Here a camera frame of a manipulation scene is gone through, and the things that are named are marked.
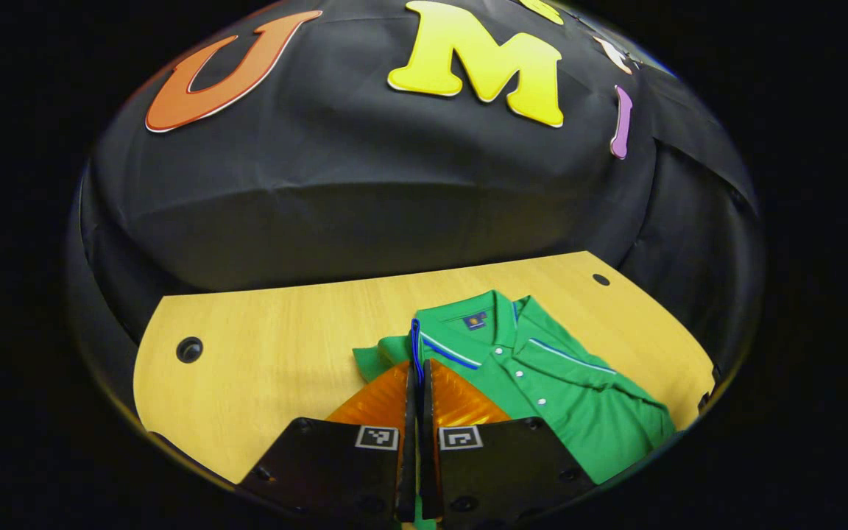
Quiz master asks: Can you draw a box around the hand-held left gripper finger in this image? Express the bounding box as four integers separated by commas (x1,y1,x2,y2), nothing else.
421,359,598,527
238,359,419,525

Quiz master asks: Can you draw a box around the green T-shirt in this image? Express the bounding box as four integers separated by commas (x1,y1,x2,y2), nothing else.
353,289,677,530

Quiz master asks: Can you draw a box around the black backdrop cloth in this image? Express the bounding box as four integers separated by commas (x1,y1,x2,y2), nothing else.
67,0,763,413

